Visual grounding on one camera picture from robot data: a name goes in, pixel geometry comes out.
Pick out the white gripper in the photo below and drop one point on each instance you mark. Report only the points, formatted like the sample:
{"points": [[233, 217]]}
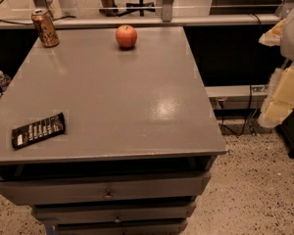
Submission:
{"points": [[279, 98]]}

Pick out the black rxbar chocolate bar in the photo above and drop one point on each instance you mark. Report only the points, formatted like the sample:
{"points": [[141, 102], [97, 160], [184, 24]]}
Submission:
{"points": [[38, 131]]}

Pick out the orange soda can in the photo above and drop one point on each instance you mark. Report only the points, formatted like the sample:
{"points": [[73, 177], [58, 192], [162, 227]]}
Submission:
{"points": [[43, 23]]}

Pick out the black office chair base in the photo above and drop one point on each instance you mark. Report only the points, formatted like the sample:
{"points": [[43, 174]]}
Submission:
{"points": [[141, 7]]}

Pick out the red apple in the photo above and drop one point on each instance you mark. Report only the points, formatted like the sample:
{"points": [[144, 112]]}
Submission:
{"points": [[126, 36]]}

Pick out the grey drawer cabinet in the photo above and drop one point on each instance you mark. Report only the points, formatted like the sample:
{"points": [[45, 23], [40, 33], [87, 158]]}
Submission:
{"points": [[138, 123]]}

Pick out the top drawer knob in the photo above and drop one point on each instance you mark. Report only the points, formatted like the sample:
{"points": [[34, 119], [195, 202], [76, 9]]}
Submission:
{"points": [[108, 195]]}

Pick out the drawer knob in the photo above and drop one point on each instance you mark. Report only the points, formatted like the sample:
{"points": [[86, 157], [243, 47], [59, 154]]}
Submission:
{"points": [[108, 195], [118, 219]]}

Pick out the grey metal rail beam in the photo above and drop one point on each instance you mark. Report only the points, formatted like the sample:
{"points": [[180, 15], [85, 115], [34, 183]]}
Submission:
{"points": [[238, 97]]}

